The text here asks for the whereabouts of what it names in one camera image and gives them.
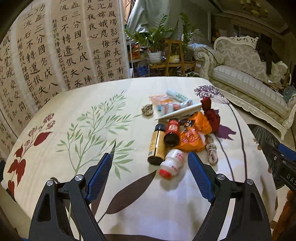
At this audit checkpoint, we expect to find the red spray bottle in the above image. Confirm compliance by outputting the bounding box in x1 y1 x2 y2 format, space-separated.
164 118 180 147

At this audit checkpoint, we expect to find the floral cream tablecloth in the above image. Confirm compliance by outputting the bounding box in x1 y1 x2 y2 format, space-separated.
4 77 278 240

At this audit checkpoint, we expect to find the small leafy floor plant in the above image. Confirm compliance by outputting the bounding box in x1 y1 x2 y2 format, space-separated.
186 71 200 77

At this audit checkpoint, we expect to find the teal cloth on sofa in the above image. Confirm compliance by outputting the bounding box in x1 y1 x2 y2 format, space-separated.
283 86 296 103

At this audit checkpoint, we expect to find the white metal shelf rack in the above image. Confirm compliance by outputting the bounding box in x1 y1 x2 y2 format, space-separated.
126 40 149 78

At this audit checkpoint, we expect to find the gold black bottle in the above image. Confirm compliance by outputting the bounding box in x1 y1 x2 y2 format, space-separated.
147 123 166 166

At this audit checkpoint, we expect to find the black lined trash bin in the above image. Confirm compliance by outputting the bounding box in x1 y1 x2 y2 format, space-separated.
248 124 285 190

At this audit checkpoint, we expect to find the beige rope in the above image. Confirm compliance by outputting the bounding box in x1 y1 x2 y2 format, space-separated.
204 134 219 166

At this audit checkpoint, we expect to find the white green toothpaste tube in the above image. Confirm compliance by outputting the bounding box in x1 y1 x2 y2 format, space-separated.
166 89 192 104

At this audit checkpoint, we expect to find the red fabric ribbon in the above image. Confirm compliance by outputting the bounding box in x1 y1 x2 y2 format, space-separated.
201 97 220 133

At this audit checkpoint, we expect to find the wooden plant stand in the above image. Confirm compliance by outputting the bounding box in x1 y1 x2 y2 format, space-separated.
149 39 197 77

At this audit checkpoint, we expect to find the orange white snack wrapper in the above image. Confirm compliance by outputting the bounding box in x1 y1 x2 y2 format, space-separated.
149 95 193 116

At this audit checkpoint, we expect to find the orange plastic bag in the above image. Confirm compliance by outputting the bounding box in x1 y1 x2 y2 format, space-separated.
176 111 212 152

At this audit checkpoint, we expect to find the brass ceiling chandelier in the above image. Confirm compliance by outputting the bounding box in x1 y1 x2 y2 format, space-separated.
240 0 269 19

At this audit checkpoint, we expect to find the calligraphy folding screen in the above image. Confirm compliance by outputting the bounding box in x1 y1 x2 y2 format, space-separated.
1 1 130 160

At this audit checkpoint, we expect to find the tall potted plant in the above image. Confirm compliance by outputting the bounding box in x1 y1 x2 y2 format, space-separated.
179 12 193 62

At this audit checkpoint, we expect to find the potted green plant white pot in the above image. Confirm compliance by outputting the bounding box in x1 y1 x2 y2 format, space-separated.
125 15 174 64

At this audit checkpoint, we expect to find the grey green curtain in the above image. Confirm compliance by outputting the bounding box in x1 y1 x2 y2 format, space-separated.
125 0 209 40

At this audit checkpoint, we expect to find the ornate cream sofa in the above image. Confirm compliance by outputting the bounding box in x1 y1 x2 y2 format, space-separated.
193 36 295 140

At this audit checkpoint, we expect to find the white cream tube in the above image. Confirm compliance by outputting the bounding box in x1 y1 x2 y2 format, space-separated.
155 103 202 121

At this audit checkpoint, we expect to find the small white yogurt bottle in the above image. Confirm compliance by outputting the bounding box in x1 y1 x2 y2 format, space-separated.
159 149 187 179

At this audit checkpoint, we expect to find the black garment on sofa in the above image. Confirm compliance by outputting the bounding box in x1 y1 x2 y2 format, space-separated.
255 39 281 75

